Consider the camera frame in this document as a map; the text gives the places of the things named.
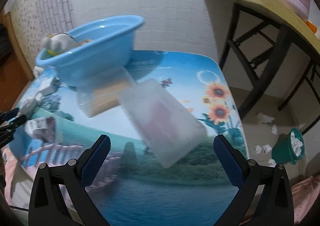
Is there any blue-labelled packet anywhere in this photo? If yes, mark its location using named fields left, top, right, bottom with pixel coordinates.
left=24, top=116, right=56, bottom=143

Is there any grey yellow plush toy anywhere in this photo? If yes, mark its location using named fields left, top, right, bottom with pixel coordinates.
left=42, top=33, right=78, bottom=56

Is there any frosted plastic box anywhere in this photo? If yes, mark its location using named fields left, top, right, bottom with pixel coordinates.
left=118, top=79, right=207, bottom=169

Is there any clear box of cotton swabs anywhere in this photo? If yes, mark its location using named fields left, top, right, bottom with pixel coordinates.
left=76, top=67, right=135, bottom=118

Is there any brown wooden door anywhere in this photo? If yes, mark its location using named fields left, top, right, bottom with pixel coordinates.
left=1, top=11, right=34, bottom=111

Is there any green waste bin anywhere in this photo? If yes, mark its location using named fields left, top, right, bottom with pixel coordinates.
left=271, top=128, right=305, bottom=165

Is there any blue picture-printed folding table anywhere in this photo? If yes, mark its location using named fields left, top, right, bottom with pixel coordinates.
left=9, top=51, right=247, bottom=225

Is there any blue plastic basin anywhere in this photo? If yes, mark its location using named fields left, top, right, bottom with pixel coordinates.
left=36, top=15, right=144, bottom=87

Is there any wooden desk with black legs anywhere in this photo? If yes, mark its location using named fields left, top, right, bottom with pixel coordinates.
left=219, top=0, right=319, bottom=119

